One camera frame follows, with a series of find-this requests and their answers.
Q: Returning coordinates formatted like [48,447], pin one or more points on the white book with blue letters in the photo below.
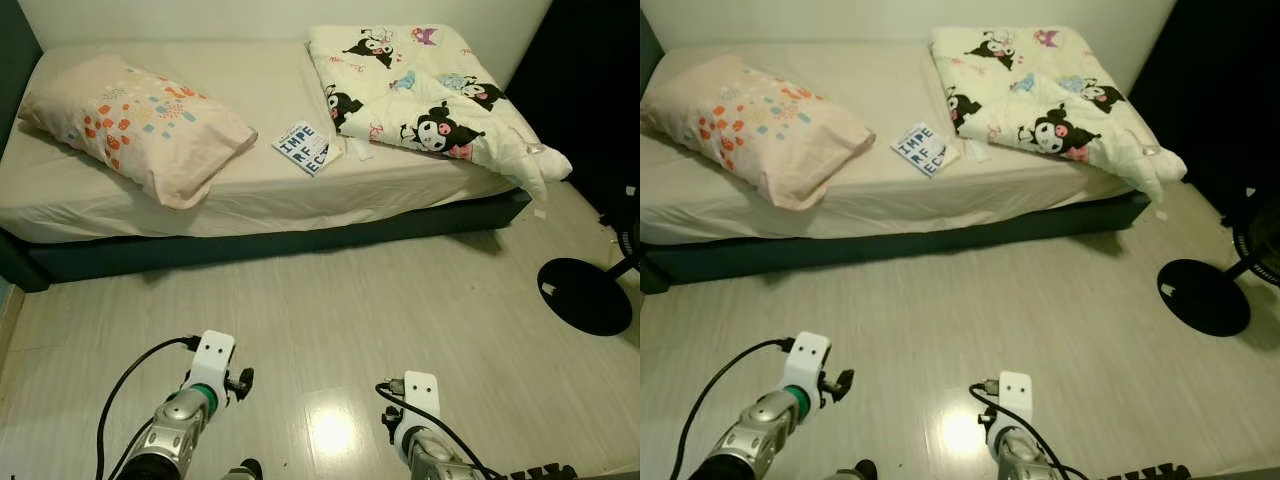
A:
[925,152]
[305,150]

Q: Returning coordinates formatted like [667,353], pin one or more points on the small white wrapper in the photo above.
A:
[360,152]
[977,154]

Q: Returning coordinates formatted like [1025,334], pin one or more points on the pink patterned pillow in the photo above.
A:
[770,127]
[150,125]

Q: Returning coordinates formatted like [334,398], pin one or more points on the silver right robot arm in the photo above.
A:
[440,460]
[1025,460]

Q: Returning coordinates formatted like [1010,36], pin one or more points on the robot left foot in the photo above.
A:
[243,471]
[852,471]

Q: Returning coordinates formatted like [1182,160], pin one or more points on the black foam puzzle mat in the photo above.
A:
[545,472]
[1145,472]

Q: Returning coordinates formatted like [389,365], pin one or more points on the mattress with beige sheet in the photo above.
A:
[870,197]
[250,195]

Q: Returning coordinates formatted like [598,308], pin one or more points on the black standing fan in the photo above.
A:
[1205,298]
[585,298]

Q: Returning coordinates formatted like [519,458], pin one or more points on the wooden baseboard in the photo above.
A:
[10,315]

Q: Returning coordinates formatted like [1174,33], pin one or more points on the cream cartoon print quilt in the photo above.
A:
[1045,90]
[420,90]

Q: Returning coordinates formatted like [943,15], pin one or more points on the dark cabinet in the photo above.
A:
[590,90]
[1215,90]

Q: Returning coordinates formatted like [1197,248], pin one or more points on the dark teal padded headboard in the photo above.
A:
[648,45]
[12,60]

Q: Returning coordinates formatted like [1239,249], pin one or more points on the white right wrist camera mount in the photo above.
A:
[420,395]
[1013,395]

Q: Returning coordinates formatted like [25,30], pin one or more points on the dark bed frame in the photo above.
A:
[250,250]
[880,250]

